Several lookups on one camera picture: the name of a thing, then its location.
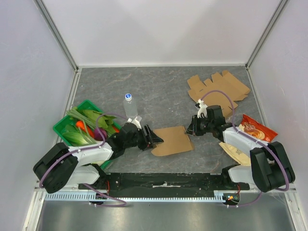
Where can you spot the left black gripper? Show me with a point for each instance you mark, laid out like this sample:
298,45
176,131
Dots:
149,139

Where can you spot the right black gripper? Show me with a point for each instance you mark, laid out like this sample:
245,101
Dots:
197,125

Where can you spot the brown cardboard box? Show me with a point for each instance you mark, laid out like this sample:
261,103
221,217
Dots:
175,141

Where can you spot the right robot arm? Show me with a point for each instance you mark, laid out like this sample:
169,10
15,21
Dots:
269,168

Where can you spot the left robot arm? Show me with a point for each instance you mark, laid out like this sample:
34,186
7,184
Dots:
63,164

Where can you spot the clear plastic water bottle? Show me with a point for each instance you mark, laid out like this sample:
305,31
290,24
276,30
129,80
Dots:
130,106

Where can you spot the purple onion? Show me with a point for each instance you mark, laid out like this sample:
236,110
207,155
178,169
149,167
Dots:
99,133

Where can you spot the red snack bag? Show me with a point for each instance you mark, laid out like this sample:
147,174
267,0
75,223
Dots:
257,130

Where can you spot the beige cassava chips bag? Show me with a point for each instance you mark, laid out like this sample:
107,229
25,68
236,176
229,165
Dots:
237,154

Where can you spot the green plastic basket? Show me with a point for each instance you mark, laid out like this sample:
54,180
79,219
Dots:
90,115

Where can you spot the green long beans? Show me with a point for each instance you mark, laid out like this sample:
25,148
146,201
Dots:
79,118

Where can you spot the orange carrot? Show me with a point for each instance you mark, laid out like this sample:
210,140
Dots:
80,124

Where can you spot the green leafy vegetable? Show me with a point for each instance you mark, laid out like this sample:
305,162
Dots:
96,118

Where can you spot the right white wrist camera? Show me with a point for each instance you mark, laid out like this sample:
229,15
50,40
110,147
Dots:
201,106

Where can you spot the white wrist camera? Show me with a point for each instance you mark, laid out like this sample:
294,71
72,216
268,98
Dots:
136,121
201,106

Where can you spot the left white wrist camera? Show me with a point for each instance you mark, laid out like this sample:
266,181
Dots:
136,121

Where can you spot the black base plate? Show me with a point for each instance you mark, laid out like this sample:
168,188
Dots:
165,185

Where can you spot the grey cable duct rail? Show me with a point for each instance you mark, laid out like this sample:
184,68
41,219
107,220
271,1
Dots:
95,198

